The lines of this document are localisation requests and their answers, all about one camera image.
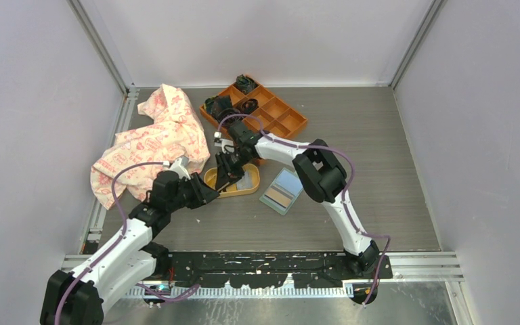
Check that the yellow oval dish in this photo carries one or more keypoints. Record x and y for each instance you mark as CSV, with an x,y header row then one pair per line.
x,y
231,191

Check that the orange credit card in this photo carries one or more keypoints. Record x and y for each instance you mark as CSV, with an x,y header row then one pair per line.
x,y
280,196

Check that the coiled black belt small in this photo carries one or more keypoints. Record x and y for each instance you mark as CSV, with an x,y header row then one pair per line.
x,y
248,106

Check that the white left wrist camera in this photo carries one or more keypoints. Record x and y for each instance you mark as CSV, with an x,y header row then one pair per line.
x,y
178,166

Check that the dark folded fabric item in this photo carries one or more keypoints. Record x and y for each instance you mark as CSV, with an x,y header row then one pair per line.
x,y
215,106

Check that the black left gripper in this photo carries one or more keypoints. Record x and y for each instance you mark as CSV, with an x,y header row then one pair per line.
x,y
206,193

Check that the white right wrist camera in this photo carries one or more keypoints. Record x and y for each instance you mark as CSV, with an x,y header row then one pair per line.
x,y
225,145

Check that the green card holder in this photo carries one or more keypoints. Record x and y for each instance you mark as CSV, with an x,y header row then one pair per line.
x,y
289,181

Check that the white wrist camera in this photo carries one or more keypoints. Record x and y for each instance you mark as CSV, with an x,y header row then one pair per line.
x,y
178,166
225,145

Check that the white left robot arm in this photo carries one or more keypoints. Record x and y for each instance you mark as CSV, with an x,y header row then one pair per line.
x,y
86,293

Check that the pink patterned cloth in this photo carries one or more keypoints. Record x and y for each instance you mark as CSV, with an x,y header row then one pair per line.
x,y
131,163

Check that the orange compartment tray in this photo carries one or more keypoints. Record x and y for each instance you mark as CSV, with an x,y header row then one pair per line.
x,y
274,115

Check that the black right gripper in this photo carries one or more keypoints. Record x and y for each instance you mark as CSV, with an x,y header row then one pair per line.
x,y
230,173

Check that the aluminium frame rail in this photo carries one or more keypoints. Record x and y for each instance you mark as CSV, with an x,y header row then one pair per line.
x,y
405,266

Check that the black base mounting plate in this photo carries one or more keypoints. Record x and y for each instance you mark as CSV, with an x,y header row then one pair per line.
x,y
270,269

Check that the white credit card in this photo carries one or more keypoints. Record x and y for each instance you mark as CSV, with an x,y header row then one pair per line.
x,y
245,183

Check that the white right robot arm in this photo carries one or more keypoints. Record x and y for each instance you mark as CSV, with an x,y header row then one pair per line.
x,y
323,177

